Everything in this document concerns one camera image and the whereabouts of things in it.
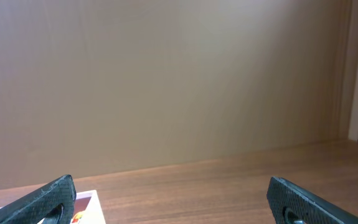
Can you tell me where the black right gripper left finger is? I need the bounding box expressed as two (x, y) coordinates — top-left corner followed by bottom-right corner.
(0, 175), (77, 224)

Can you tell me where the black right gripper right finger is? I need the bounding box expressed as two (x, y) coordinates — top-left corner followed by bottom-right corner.
(266, 177), (358, 224)

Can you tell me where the pink cardboard box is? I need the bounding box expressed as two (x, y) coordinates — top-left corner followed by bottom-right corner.
(0, 189), (107, 224)

